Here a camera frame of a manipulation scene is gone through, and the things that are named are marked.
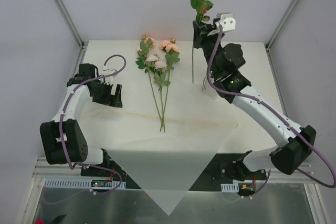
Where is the white wrapping paper sheet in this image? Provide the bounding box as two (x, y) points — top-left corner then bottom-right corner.
(105, 119), (237, 215)

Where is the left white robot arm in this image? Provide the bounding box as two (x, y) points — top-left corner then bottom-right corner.
(40, 63), (123, 176)

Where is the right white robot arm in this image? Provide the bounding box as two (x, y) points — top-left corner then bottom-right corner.
(193, 21), (316, 181)

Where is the white ribbed ceramic vase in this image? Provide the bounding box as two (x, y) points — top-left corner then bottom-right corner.
(201, 77), (219, 100)

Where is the pale pink rose stem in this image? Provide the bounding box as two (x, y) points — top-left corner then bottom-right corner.
(145, 54), (166, 121)

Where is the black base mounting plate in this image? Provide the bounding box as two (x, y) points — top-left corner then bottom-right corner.
(80, 153), (269, 196)

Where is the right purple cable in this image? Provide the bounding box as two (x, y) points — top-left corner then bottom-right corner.
(206, 24), (336, 202)

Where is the purple cable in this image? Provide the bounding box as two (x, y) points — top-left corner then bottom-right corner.
(41, 55), (128, 204)
(206, 24), (336, 202)

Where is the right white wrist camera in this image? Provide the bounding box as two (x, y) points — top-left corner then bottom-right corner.
(214, 13), (236, 33)

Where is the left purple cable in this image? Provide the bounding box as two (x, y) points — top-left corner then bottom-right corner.
(41, 55), (128, 204)

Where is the left white cable duct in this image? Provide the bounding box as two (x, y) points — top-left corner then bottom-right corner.
(44, 178), (126, 190)

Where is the white cable duct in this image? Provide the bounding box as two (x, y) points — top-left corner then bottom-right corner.
(44, 178), (126, 190)
(220, 182), (256, 193)

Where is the right white cable duct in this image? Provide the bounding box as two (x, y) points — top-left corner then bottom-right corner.
(220, 182), (256, 193)

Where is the right aluminium frame post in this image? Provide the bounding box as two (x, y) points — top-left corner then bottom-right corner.
(265, 0), (301, 51)

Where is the aluminium frame post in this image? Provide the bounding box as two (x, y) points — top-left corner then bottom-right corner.
(265, 0), (301, 51)
(54, 0), (85, 48)

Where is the left aluminium frame post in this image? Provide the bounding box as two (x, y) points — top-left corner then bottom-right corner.
(54, 0), (85, 48)

